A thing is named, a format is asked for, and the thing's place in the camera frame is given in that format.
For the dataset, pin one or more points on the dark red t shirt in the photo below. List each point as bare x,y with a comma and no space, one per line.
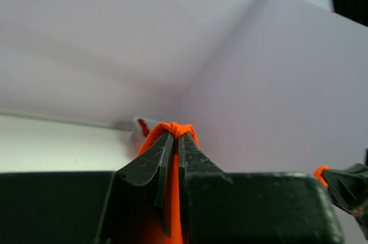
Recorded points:
145,130

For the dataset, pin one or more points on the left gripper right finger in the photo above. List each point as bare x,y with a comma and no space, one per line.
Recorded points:
192,161

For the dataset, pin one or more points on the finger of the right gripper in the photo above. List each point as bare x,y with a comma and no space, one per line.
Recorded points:
348,188

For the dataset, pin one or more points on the white plastic basket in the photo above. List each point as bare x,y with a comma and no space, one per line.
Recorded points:
137,139

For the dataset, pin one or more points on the orange t shirt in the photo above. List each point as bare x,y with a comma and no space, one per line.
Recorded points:
176,130

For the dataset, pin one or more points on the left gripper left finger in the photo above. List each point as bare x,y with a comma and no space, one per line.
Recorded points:
142,193

